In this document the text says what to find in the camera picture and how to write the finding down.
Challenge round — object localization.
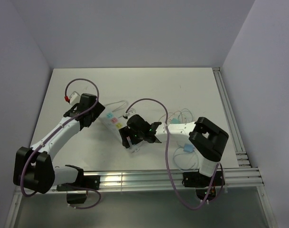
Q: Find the white multicolour power strip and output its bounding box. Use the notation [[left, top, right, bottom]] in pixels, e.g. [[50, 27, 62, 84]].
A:
[[98, 107, 141, 153]]

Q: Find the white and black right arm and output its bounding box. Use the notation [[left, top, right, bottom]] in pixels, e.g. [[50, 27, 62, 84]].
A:
[[119, 114, 229, 185]]

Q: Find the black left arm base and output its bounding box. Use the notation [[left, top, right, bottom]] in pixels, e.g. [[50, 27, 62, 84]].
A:
[[56, 175, 101, 205]]

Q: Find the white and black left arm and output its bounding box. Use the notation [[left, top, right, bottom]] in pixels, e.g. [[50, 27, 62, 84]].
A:
[[13, 93, 105, 194]]

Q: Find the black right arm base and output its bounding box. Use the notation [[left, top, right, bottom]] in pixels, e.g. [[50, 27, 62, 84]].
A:
[[182, 171, 225, 201]]

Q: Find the teal charger plug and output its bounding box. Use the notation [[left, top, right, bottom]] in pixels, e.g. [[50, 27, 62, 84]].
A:
[[169, 118, 180, 124]]

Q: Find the blue charger plug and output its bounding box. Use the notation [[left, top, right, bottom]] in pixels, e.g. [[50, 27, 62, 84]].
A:
[[183, 144, 195, 153]]

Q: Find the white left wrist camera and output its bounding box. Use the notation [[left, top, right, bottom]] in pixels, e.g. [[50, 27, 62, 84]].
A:
[[65, 91, 81, 106]]

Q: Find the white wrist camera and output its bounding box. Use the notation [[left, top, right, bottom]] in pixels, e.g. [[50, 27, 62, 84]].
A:
[[65, 91, 81, 106], [122, 111, 133, 120]]

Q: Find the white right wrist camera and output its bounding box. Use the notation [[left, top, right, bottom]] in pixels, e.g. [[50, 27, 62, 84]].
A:
[[122, 111, 133, 120]]

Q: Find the white power strip cord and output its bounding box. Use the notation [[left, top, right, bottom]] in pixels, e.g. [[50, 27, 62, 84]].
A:
[[104, 100, 137, 114]]

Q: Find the blue charger cable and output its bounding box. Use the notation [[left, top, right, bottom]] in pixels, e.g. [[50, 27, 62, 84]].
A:
[[172, 141, 203, 171]]

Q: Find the teal charger cable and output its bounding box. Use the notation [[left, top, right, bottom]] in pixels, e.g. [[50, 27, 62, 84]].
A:
[[158, 109, 196, 124]]

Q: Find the aluminium rail frame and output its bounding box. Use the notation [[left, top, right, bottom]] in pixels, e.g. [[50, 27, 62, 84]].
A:
[[10, 68, 278, 228]]

